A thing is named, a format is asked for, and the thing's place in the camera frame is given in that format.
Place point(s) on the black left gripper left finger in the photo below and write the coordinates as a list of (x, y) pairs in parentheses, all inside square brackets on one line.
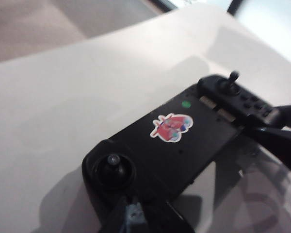
[(134, 216)]

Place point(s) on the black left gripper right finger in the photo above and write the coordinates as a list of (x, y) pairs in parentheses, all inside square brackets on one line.
[(276, 138)]

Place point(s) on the black dual-joystick remote control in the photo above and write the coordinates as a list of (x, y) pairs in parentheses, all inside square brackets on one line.
[(160, 155)]

